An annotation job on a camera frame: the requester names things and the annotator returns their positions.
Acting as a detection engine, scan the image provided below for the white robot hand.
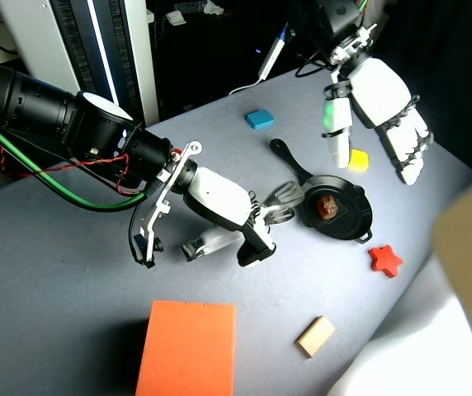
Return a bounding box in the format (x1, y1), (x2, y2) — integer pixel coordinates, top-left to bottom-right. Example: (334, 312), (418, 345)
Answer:
(321, 56), (435, 186)
(182, 166), (278, 268)

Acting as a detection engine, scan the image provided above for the brown toy meat chunk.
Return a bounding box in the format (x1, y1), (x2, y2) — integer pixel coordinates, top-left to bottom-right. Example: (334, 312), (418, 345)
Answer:
(316, 195), (340, 221)

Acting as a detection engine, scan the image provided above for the black frying pan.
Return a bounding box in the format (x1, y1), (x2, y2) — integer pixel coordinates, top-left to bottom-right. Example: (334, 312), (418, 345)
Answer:
(269, 138), (374, 244)

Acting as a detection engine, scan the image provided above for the yellow block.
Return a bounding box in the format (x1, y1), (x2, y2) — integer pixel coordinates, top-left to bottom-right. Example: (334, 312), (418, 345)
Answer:
(347, 148), (371, 171)

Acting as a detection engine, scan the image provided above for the blue rounded block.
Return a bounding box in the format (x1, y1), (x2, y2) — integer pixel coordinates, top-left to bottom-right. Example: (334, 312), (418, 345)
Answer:
(245, 109), (276, 131)

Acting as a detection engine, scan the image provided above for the large orange block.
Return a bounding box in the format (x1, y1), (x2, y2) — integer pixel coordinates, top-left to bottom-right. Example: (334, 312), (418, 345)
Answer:
(135, 299), (238, 396)

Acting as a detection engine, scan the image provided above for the red star block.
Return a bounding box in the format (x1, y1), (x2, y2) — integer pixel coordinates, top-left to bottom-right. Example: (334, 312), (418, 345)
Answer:
(368, 244), (404, 279)

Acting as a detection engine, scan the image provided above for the tan wooden rectangular block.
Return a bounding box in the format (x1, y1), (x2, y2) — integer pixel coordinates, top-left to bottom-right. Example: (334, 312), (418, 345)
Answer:
(295, 315), (337, 359)

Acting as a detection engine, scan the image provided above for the beige cardboard panel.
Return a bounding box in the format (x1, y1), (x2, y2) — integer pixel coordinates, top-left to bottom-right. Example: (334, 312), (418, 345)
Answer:
(432, 163), (472, 396)

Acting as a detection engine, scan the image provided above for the white crumpled tissue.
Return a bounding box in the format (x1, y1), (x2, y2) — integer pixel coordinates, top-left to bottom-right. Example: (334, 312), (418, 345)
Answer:
(202, 0), (224, 17)

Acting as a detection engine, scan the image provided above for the grey table cloth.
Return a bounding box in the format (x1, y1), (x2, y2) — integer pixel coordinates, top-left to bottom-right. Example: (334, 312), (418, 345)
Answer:
(0, 68), (472, 396)

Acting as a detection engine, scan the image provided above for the white backdrop sheet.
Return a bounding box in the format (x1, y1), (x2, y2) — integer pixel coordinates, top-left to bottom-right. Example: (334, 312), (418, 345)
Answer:
(326, 255), (472, 396)

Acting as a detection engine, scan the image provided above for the white cabinet with black mesh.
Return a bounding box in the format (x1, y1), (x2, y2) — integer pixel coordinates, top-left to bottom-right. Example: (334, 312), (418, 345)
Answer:
(0, 0), (161, 127)

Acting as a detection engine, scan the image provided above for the white power strip with cable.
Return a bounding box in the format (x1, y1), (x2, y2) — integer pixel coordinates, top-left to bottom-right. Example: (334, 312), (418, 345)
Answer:
(227, 22), (297, 96)

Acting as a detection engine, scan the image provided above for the red black twisted cable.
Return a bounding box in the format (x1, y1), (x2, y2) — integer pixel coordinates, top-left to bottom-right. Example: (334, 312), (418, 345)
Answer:
(0, 131), (144, 196)

